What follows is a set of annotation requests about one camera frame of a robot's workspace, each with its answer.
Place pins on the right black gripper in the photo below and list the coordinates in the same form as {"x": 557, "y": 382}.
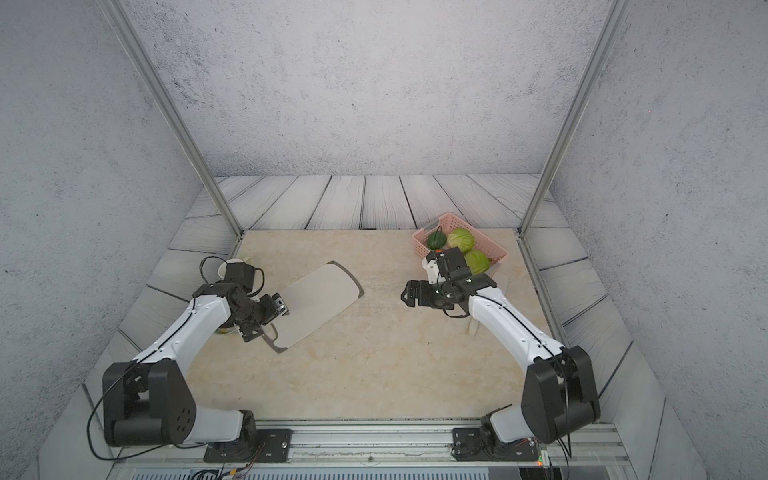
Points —
{"x": 424, "y": 300}

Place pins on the green cabbage front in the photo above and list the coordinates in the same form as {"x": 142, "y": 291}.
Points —
{"x": 477, "y": 261}

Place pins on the pink plastic basket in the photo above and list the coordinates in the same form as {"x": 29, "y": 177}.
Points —
{"x": 450, "y": 231}

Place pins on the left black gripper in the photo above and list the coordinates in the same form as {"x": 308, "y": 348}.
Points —
{"x": 273, "y": 311}

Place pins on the small plate with dark fruit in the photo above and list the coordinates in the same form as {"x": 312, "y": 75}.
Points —
{"x": 225, "y": 329}

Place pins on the green cabbage rear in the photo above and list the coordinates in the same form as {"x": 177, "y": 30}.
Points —
{"x": 460, "y": 238}

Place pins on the aluminium frame post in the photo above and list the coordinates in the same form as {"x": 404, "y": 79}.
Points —
{"x": 132, "y": 45}
{"x": 595, "y": 65}

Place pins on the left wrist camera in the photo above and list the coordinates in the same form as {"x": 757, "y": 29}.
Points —
{"x": 240, "y": 274}

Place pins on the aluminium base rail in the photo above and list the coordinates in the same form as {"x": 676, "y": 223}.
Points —
{"x": 392, "y": 449}

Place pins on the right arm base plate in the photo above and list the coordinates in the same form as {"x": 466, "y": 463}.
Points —
{"x": 495, "y": 447}

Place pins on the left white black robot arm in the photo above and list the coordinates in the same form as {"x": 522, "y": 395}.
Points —
{"x": 147, "y": 401}

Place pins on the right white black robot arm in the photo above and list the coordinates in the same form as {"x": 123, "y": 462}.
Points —
{"x": 559, "y": 392}

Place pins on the right aluminium frame post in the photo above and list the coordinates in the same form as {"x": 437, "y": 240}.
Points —
{"x": 595, "y": 65}

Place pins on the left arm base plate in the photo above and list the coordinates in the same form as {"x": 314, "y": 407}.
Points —
{"x": 260, "y": 446}

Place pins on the left aluminium frame post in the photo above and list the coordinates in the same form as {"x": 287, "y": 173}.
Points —
{"x": 132, "y": 45}

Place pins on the dark green avocado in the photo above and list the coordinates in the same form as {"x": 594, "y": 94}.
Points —
{"x": 436, "y": 240}

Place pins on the green cabbage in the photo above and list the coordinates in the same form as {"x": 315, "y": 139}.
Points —
{"x": 477, "y": 261}
{"x": 460, "y": 238}

